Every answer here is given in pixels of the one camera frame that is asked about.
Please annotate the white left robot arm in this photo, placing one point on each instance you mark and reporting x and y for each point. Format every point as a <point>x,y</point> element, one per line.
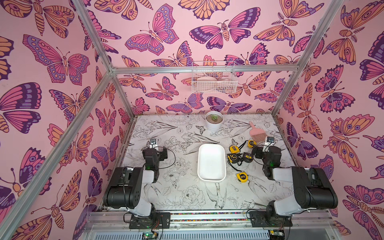
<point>126,184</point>

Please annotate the white plant pot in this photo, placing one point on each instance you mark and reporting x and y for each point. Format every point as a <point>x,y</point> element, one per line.
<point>214,121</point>

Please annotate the white storage box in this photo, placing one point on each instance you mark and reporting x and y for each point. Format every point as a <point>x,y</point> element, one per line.
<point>212,163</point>

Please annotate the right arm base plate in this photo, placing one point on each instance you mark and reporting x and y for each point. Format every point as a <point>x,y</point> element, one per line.
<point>263,219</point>

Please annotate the white wire wall basket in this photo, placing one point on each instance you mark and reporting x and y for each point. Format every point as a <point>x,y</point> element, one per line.
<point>213,79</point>

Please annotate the yellow tape measure blue label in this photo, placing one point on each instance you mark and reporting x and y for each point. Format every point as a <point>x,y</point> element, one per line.
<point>249,143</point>

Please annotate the aluminium front rail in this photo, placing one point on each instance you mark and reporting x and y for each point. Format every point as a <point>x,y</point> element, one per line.
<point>212,225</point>

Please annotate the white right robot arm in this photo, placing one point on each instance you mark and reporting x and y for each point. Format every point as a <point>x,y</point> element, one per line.
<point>312,189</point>

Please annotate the yellow tape measure with clip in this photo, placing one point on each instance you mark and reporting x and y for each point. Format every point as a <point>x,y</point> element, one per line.
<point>234,149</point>

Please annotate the pink hand brush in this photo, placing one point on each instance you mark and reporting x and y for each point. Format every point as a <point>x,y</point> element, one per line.
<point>258,135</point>

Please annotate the black yellow tape measure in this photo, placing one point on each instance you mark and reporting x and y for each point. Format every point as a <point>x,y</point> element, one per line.
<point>234,159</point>
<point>242,177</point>

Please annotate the aluminium cage frame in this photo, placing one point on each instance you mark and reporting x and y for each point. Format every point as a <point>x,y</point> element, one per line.
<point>24,203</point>

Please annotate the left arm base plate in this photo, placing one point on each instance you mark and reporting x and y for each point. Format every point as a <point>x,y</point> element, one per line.
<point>160,220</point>

